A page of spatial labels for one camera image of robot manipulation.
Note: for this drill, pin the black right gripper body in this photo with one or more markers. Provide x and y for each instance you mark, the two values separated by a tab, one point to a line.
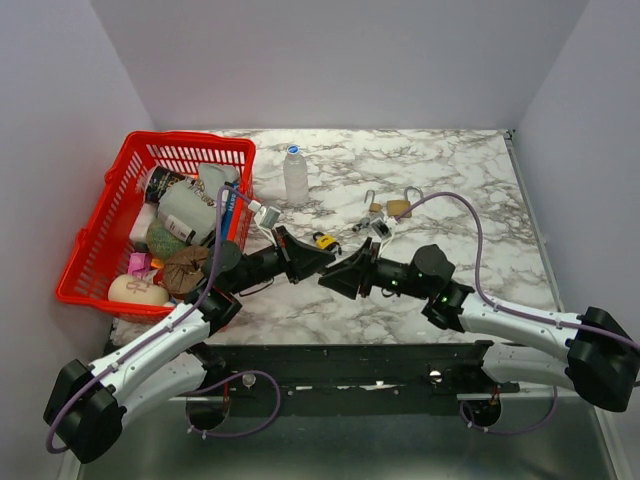
365	289

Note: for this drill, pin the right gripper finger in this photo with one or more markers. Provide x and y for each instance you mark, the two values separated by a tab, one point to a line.
346	278
361	259

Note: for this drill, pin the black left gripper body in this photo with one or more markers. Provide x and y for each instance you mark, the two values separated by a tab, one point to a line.
284	248

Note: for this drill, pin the small brass padlock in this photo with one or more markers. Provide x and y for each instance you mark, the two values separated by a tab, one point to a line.
373	207

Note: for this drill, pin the large brass padlock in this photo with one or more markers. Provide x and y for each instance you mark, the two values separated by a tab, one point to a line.
395	207

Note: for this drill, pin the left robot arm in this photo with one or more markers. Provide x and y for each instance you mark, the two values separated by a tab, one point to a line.
91	404

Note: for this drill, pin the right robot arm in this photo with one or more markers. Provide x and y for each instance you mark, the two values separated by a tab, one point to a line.
597	358

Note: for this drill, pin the yellow black padlock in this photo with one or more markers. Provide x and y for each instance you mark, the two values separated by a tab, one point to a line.
327	242

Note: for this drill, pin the blue tube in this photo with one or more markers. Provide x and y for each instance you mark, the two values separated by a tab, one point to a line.
228	200

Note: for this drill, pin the clear water bottle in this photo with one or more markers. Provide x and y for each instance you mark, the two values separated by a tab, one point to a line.
295	173

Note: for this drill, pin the brown round object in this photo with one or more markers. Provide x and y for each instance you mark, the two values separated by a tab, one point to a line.
182	273

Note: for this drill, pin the grey crumpled bag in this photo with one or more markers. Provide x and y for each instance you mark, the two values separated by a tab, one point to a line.
194	200

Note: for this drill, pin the white small bottle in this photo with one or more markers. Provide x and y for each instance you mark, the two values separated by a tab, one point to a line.
179	229

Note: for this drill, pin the green round sponge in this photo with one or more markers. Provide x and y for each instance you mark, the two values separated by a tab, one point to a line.
161	243

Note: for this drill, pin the pink small box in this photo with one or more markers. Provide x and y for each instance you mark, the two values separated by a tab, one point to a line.
139	264

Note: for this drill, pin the red plastic basket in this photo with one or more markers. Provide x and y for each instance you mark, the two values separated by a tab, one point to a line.
102	248

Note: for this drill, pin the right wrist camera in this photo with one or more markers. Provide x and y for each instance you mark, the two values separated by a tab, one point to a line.
384	227

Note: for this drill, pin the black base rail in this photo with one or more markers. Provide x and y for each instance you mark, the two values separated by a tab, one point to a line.
347	380

